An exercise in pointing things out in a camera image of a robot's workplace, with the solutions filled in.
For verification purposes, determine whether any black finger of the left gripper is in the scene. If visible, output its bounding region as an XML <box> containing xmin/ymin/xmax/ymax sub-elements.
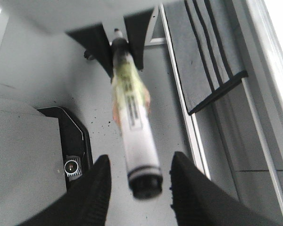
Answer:
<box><xmin>124</xmin><ymin>8</ymin><xmax>154</xmax><ymax>70</ymax></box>
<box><xmin>66</xmin><ymin>23</ymin><xmax>113</xmax><ymax>79</ymax></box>

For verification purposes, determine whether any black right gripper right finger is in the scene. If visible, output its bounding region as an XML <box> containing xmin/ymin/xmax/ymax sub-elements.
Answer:
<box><xmin>170</xmin><ymin>152</ymin><xmax>277</xmax><ymax>226</ymax></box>

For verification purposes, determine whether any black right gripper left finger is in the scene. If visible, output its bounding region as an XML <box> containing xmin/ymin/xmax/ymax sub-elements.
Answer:
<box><xmin>20</xmin><ymin>154</ymin><xmax>111</xmax><ymax>226</ymax></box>

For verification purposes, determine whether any black and white whiteboard marker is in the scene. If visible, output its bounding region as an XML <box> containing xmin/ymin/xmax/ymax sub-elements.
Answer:
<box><xmin>111</xmin><ymin>28</ymin><xmax>163</xmax><ymax>200</ymax></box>

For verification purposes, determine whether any white whiteboard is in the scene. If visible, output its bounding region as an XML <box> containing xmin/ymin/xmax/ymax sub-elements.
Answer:
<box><xmin>240</xmin><ymin>0</ymin><xmax>283</xmax><ymax>179</ymax></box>

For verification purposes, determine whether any grey striped cloth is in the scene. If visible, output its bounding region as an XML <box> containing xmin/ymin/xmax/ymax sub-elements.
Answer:
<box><xmin>164</xmin><ymin>0</ymin><xmax>248</xmax><ymax>115</ymax></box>

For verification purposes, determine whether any grey robot base with camera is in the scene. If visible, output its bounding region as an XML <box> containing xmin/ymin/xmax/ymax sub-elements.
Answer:
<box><xmin>0</xmin><ymin>98</ymin><xmax>92</xmax><ymax>226</ymax></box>

